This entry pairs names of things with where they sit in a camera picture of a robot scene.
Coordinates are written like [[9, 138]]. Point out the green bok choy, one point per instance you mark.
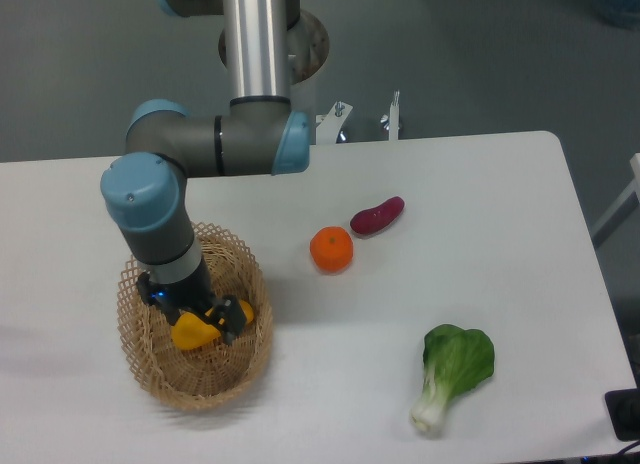
[[455, 362]]

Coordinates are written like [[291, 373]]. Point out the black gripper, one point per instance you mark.
[[194, 294]]

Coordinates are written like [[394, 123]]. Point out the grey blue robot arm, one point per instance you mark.
[[268, 48]]

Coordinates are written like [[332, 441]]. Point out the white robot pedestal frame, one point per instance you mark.
[[330, 127]]

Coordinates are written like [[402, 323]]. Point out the purple sweet potato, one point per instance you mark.
[[376, 219]]

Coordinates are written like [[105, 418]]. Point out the orange tangerine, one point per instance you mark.
[[332, 249]]

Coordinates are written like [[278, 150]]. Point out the black device at edge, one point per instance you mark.
[[623, 409]]

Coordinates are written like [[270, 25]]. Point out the woven wicker basket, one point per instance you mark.
[[211, 375]]

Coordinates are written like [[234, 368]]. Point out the white table leg frame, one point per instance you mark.
[[619, 210]]

